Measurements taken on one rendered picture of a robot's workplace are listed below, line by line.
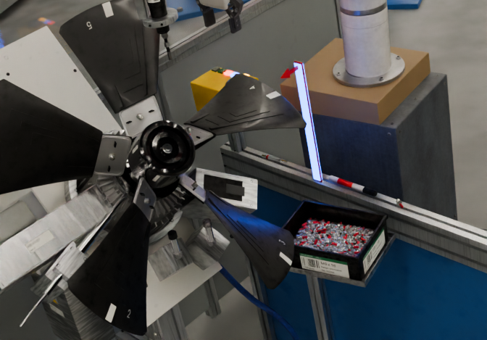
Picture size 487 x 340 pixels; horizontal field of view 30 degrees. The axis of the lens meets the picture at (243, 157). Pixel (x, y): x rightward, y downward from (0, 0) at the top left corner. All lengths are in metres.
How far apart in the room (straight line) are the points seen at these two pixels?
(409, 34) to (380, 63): 2.59
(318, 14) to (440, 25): 1.87
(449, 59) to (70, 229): 3.08
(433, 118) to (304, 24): 0.85
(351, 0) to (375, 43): 0.13
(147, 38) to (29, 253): 0.50
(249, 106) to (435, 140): 0.71
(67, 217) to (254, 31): 1.32
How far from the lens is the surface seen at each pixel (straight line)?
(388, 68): 2.41
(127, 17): 1.94
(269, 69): 3.09
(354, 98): 2.32
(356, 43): 2.35
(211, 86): 2.34
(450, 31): 4.95
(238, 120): 1.94
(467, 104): 4.25
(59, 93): 2.10
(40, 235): 1.85
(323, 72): 2.46
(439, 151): 2.57
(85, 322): 2.25
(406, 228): 2.14
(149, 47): 1.90
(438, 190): 2.61
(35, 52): 2.13
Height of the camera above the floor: 2.11
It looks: 31 degrees down
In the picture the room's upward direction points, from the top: 12 degrees counter-clockwise
